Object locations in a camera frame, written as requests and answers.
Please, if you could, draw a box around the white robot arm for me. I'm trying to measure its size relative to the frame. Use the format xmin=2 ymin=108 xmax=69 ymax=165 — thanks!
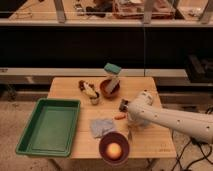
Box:
xmin=127 ymin=91 xmax=213 ymax=144

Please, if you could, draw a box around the brown bowl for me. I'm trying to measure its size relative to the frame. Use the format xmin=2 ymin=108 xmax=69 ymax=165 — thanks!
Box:
xmin=100 ymin=79 xmax=120 ymax=98

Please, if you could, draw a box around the orange ball in bowl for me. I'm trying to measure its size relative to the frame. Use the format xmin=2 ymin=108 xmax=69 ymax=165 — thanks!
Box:
xmin=106 ymin=143 xmax=122 ymax=159

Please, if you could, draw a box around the wooden table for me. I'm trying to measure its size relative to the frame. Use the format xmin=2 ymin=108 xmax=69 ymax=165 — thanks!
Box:
xmin=48 ymin=77 xmax=176 ymax=159

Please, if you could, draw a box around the teal topped sponge block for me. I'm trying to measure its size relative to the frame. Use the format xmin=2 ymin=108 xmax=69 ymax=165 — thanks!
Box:
xmin=104 ymin=63 xmax=121 ymax=94

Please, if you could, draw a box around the brown yellow toy animal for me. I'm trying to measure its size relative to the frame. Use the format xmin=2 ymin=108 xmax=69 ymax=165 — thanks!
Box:
xmin=79 ymin=80 xmax=97 ymax=98

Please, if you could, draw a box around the small metal cup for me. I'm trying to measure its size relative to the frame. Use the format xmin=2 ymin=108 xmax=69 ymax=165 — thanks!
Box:
xmin=90 ymin=97 xmax=99 ymax=105

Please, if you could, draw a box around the orange carrot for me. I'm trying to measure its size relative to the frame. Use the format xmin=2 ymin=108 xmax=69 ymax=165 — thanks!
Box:
xmin=114 ymin=114 xmax=126 ymax=120

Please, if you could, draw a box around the grey folded cloth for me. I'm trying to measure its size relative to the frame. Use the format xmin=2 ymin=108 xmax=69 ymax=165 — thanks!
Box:
xmin=90 ymin=119 xmax=116 ymax=138

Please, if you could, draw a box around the green plastic tray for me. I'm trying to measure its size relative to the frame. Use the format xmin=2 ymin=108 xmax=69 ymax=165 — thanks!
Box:
xmin=16 ymin=98 xmax=81 ymax=157

